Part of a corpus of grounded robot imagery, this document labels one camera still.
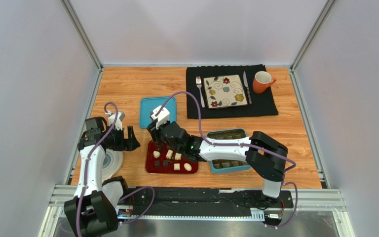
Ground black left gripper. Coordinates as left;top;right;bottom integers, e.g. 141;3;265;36
105;126;140;152

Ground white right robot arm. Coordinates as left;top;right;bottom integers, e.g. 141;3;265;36
147;121;289;198

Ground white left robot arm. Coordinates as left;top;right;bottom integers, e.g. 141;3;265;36
64;113;140;237

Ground red chocolate tray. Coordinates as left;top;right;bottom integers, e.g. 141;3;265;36
145;141;199;174

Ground blue chocolate tin box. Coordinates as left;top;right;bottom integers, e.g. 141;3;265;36
207;128;250;174

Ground blue tin lid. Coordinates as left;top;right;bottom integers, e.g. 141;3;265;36
139;96;177;129

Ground white round plate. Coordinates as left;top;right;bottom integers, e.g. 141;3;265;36
102;149;123;181

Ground silver fork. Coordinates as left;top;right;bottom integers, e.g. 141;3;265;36
195;77;205;108

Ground floral square plate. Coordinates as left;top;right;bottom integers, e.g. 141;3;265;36
203;75;248;109

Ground black cloth placemat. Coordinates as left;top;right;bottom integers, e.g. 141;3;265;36
186;64;278;119

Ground silver table knife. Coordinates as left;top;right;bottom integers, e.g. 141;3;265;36
243;71;252;105

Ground orange mug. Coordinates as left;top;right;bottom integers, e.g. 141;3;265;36
253;71;276;94

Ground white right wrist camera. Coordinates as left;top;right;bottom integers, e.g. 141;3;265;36
150;105;170;129

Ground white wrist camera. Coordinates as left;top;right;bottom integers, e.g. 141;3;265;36
105;111;125;130
150;105;170;129

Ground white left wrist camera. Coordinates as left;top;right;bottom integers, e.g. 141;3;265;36
105;111;125;130

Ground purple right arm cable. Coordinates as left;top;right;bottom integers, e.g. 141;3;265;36
158;91;299;229

